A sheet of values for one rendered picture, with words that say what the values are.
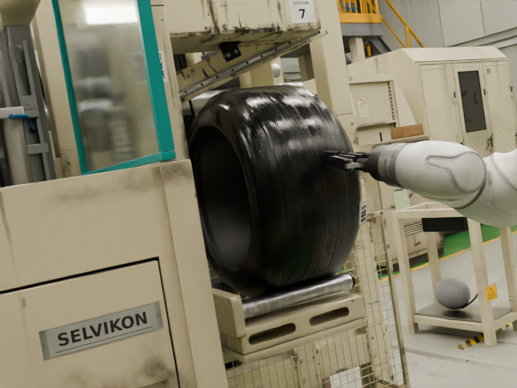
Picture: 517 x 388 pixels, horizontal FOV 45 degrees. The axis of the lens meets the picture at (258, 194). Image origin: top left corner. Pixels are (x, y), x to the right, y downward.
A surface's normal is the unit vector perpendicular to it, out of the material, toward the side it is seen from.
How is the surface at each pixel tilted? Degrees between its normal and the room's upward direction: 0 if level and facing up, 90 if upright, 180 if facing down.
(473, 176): 100
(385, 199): 90
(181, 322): 90
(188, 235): 90
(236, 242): 56
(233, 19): 90
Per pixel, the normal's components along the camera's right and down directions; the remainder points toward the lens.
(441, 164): -0.70, -0.26
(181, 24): 0.45, -0.03
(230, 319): -0.88, 0.16
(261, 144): -0.35, -0.24
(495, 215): 0.15, 0.67
